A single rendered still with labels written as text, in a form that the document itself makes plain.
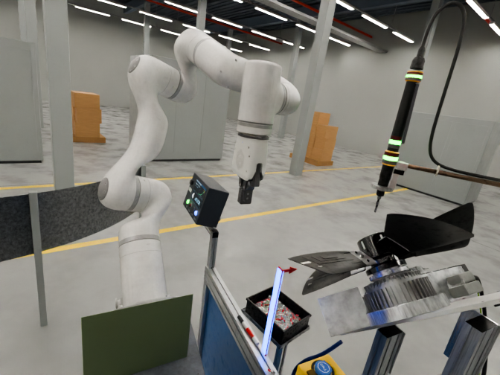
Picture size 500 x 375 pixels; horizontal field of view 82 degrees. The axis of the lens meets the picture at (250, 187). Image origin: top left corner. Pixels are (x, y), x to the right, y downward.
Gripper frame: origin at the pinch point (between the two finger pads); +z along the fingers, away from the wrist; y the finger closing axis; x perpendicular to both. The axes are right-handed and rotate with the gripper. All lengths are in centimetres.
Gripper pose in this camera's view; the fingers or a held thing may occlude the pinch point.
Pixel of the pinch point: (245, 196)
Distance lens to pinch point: 72.9
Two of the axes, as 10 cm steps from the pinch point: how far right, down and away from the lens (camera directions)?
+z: -1.4, 9.5, 2.9
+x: 8.9, -0.1, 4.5
